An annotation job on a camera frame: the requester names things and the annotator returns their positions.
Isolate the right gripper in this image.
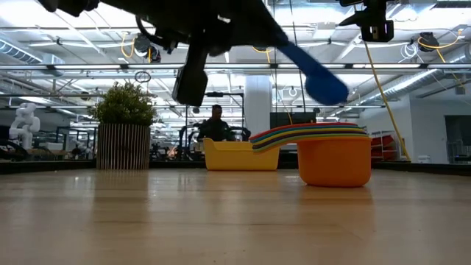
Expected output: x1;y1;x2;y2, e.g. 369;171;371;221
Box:
338;0;395;43

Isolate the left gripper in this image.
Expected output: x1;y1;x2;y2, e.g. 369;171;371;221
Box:
135;0;291;57

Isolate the bright blue measuring cup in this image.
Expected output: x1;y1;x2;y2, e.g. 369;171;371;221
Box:
276;39;350;107

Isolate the teal measuring cup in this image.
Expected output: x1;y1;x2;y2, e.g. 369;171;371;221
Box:
249;124;365;145

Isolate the yellow measuring cup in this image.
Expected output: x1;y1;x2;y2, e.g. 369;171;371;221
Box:
250;127;367;147

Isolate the dark blue measuring cup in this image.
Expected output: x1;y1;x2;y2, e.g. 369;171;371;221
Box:
251;130;369;150

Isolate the green measuring cup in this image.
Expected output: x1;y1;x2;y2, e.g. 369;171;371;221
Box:
252;132;371;153

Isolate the yellow-orange plastic basket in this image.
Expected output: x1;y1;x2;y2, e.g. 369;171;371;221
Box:
202;137;281;172

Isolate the orange measuring cup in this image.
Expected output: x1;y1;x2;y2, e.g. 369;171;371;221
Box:
251;136;373;188

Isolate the white building column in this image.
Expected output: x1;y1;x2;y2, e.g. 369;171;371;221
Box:
244;75;274;138

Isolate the black monitor screen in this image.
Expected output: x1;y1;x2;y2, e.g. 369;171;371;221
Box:
269;111;317;130

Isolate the person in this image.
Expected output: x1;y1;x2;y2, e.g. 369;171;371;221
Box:
196;104;237;143

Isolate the red storage bin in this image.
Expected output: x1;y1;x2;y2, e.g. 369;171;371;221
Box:
370;134;399;160

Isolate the green plant in striped pot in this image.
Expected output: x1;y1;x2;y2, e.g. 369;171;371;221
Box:
87;81;158;172

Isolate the white robot figure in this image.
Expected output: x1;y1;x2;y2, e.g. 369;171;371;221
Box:
8;102;41;151

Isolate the black ceiling cable reel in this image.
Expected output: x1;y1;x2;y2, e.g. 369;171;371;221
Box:
134;35;163;63
419;32;441;52

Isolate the yellow hanging cable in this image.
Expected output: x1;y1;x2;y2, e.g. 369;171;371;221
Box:
363;40;412;162

